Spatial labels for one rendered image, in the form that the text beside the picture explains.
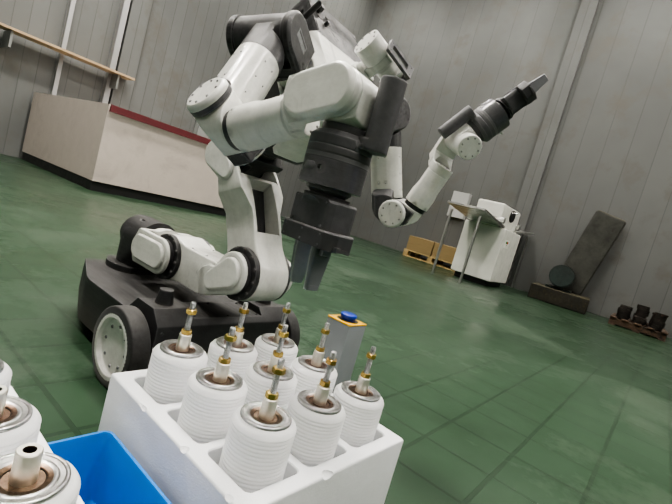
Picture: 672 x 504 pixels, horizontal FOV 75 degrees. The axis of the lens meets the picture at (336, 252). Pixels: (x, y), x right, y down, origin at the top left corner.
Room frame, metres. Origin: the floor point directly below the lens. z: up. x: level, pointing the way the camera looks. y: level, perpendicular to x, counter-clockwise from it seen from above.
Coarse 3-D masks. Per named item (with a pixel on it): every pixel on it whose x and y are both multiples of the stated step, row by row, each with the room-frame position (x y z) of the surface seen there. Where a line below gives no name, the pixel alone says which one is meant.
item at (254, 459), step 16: (240, 416) 0.58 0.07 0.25; (240, 432) 0.56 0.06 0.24; (256, 432) 0.56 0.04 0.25; (272, 432) 0.57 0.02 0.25; (288, 432) 0.58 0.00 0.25; (224, 448) 0.58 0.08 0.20; (240, 448) 0.56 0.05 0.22; (256, 448) 0.55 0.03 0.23; (272, 448) 0.56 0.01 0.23; (288, 448) 0.58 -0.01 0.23; (224, 464) 0.57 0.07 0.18; (240, 464) 0.56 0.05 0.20; (256, 464) 0.55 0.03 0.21; (272, 464) 0.56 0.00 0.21; (240, 480) 0.55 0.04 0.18; (256, 480) 0.56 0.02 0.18; (272, 480) 0.57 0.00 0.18
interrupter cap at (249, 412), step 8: (248, 408) 0.60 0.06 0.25; (256, 408) 0.61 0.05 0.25; (280, 408) 0.63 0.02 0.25; (248, 416) 0.58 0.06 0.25; (256, 416) 0.59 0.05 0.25; (280, 416) 0.61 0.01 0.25; (288, 416) 0.61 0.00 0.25; (256, 424) 0.57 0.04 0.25; (264, 424) 0.57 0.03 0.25; (272, 424) 0.58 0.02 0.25; (280, 424) 0.59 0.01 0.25; (288, 424) 0.59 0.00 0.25
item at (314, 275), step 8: (312, 248) 0.58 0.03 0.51; (312, 256) 0.57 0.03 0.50; (320, 256) 0.58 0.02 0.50; (328, 256) 0.58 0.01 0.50; (312, 264) 0.57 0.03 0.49; (320, 264) 0.58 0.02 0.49; (312, 272) 0.58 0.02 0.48; (320, 272) 0.59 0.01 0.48; (304, 280) 0.58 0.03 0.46; (312, 280) 0.58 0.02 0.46; (320, 280) 0.59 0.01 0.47; (304, 288) 0.58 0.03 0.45; (312, 288) 0.58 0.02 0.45
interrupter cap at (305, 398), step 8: (304, 392) 0.71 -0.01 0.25; (312, 392) 0.72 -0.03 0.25; (304, 400) 0.68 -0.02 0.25; (312, 400) 0.69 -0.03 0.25; (328, 400) 0.71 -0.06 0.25; (336, 400) 0.71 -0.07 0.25; (312, 408) 0.66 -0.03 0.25; (320, 408) 0.67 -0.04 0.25; (328, 408) 0.68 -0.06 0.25; (336, 408) 0.68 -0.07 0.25
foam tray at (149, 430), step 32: (128, 384) 0.71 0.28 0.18; (128, 416) 0.68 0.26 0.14; (160, 416) 0.65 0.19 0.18; (128, 448) 0.67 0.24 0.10; (160, 448) 0.62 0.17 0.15; (192, 448) 0.59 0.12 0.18; (352, 448) 0.71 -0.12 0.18; (384, 448) 0.74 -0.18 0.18; (160, 480) 0.60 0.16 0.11; (192, 480) 0.56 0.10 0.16; (224, 480) 0.54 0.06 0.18; (288, 480) 0.58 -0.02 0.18; (320, 480) 0.61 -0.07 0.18; (352, 480) 0.68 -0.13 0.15; (384, 480) 0.77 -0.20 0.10
